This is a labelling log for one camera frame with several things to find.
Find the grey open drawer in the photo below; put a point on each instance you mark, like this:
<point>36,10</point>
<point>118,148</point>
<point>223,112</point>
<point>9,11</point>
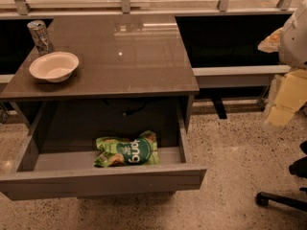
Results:
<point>57,158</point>

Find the green rice chip bag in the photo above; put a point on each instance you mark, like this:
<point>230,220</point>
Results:
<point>125,152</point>

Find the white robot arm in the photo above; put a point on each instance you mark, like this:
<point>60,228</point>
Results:
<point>290,41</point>

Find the white paper bowl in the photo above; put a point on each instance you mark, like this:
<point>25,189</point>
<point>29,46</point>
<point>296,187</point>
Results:
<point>54,67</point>

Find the crushed silver drink can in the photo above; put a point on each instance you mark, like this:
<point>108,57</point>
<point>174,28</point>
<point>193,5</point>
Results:
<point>40,36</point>

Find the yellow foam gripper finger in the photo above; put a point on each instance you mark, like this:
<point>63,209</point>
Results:
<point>287,95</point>

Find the black office chair base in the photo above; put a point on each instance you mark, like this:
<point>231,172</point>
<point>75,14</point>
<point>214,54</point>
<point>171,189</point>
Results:
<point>293,194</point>

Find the white low bench rail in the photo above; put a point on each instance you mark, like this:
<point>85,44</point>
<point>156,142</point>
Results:
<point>238,76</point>

